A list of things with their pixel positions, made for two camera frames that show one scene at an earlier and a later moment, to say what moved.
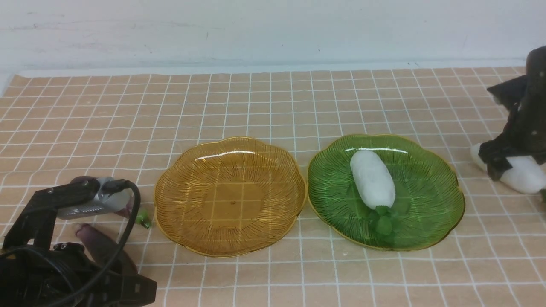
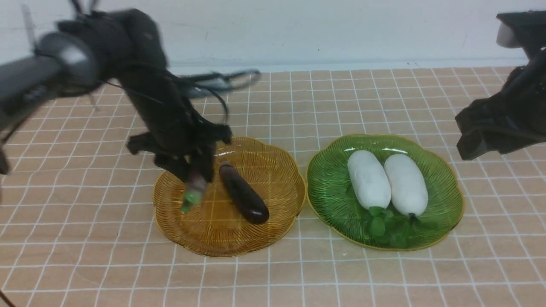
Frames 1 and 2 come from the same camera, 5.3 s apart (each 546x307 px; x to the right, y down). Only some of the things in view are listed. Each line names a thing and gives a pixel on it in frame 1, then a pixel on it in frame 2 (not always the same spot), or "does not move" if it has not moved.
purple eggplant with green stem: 142,216 → 196,186
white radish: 373,181 does not move
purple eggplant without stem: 104,249 → 253,208
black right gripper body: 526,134 → 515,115
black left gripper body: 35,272 → 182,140
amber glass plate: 228,197 does not move
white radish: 526,176 → 408,189
